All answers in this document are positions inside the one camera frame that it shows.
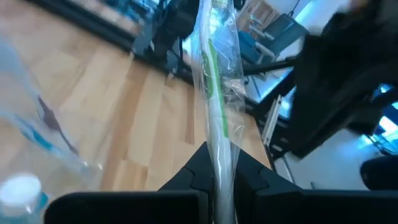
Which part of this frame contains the blue toothbrush dark purple grip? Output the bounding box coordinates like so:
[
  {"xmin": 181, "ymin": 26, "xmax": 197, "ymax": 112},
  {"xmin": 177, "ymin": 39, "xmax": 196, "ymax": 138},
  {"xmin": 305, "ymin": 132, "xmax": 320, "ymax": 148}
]
[{"xmin": 36, "ymin": 95, "xmax": 86, "ymax": 167}]

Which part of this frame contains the green toothbrush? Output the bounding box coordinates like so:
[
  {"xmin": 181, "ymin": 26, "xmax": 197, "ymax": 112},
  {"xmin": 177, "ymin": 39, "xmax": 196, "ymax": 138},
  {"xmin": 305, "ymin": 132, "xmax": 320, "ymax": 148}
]
[{"xmin": 189, "ymin": 0, "xmax": 249, "ymax": 224}]

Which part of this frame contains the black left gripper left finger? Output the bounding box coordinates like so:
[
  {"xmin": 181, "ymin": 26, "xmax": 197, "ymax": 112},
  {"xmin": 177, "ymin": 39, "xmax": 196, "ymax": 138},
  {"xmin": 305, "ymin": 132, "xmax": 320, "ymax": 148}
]
[{"xmin": 45, "ymin": 141, "xmax": 215, "ymax": 224}]

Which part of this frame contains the teal mouthwash bottle white cap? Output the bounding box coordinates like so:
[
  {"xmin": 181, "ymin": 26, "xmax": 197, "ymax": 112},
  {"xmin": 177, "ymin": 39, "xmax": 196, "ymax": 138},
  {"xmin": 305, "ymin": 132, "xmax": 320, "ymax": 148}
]
[{"xmin": 0, "ymin": 173, "xmax": 50, "ymax": 224}]

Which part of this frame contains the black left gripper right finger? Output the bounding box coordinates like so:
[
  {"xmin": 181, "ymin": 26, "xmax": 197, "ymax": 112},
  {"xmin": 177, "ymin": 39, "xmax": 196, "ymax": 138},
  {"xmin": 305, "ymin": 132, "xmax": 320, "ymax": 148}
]
[{"xmin": 233, "ymin": 146, "xmax": 398, "ymax": 224}]

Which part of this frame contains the black aluminium table frame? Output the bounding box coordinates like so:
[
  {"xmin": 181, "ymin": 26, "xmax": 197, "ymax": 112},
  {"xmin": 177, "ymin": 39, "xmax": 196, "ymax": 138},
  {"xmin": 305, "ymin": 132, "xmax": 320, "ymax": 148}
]
[{"xmin": 27, "ymin": 0, "xmax": 280, "ymax": 162}]

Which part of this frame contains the clear acrylic organizer box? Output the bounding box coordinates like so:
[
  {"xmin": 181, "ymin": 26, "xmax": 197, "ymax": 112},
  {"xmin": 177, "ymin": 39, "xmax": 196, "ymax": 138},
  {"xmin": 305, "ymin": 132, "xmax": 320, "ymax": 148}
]
[{"xmin": 0, "ymin": 30, "xmax": 105, "ymax": 224}]

